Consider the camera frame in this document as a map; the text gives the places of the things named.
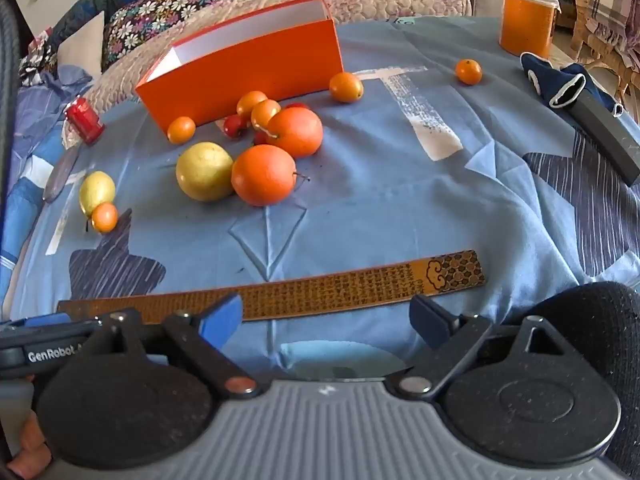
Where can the small red fruit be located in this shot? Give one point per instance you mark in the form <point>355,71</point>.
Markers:
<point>259,138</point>
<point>234,126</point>

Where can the navy cloth with white trim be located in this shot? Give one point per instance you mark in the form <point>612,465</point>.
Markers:
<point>550,77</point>

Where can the black white patterned cloth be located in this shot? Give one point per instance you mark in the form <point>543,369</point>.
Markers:
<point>37,57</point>

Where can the large yellow fruit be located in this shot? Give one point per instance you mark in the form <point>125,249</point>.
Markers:
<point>202,172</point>

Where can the engraved wooden strip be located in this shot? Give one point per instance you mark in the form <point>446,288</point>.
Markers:
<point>325,290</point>

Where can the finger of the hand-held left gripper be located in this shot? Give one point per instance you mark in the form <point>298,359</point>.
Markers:
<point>30,319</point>

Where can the red soda can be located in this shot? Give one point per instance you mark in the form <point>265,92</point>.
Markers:
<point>85,120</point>

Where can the white pillow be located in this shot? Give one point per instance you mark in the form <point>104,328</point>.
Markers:
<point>82,47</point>

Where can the blue patterned tablecloth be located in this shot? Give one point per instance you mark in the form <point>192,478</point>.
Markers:
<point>375,185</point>

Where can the orange cardboard box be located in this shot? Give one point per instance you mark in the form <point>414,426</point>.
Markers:
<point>250,70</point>

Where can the person's left hand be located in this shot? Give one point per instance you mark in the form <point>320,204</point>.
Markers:
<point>32,442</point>

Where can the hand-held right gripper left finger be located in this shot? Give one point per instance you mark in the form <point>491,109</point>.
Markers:
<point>222,317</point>

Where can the quilted sofa cover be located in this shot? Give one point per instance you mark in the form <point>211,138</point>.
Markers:
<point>390,0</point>

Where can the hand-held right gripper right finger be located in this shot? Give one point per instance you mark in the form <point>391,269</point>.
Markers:
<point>427,317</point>

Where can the orange cup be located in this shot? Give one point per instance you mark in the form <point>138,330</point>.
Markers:
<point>527,25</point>

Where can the large orange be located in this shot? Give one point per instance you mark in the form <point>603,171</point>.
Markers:
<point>262,175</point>
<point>295,132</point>

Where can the small orange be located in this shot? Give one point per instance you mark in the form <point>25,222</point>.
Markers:
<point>468,71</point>
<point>264,112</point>
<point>346,87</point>
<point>104,217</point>
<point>249,100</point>
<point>181,130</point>

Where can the plaid blanket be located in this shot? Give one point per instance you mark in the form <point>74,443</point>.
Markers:
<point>615,0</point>

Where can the small yellow fruit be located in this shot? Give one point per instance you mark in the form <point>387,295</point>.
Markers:
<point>96,190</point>

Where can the crumpled blue striped sheet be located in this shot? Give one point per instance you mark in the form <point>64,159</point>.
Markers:
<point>45,90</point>

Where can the dark grey block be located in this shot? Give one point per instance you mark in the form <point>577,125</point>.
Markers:
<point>610,135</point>

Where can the grey elongated object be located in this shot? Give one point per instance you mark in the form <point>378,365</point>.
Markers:
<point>60,175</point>

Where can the floral pillow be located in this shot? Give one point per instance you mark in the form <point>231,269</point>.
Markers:
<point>160,15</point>

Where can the wicker chair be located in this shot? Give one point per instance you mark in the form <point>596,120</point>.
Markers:
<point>582,20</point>

